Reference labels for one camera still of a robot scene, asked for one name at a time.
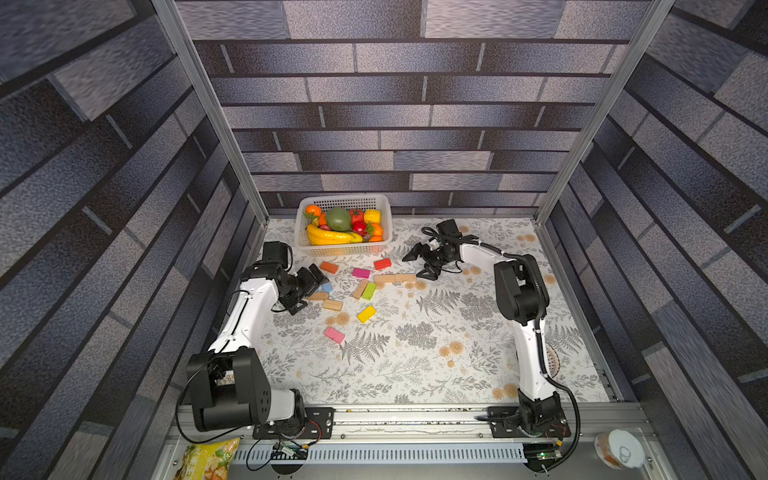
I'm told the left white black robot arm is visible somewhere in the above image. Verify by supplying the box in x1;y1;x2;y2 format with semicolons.
182;241;328;437

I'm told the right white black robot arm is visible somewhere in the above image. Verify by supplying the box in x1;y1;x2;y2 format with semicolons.
403;220;578;440

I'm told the orange block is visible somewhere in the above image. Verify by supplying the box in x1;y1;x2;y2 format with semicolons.
320;261;339;274

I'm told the red block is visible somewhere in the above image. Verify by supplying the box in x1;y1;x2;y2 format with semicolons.
374;258;392;271

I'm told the pink block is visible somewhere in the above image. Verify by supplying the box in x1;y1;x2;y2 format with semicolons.
324;327;345;345

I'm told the yellow toy banana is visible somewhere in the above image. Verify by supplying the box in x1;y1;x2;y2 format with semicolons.
307;224;363;246

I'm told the magenta block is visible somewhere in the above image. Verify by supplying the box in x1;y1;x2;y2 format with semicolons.
352;268;371;279

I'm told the white plastic basket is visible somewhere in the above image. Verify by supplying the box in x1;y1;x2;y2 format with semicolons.
294;194;394;256

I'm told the yellow toy pepper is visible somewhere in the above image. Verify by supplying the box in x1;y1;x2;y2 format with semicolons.
364;209;382;224

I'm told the green block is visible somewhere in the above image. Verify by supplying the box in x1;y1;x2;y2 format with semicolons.
361;283;377;301

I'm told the yellow block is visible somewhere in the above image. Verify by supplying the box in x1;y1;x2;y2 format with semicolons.
357;305;377;324

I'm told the red toy fruit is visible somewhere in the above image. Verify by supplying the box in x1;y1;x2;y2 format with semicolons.
349;209;368;236

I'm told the orange toy fruit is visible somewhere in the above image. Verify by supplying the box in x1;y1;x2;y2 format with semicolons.
304;204;323;219

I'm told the green toy mango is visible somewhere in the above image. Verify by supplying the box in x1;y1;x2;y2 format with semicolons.
325;207;352;232

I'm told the white perforated bowl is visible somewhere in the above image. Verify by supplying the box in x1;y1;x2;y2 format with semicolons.
546;345;561;377

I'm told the green snack bag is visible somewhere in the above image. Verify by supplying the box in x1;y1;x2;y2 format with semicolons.
174;438;241;480

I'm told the white lidded cup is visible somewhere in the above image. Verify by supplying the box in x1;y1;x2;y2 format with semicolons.
594;429;646;470

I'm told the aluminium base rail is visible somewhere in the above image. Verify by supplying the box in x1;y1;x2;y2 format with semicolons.
157;403;667;480

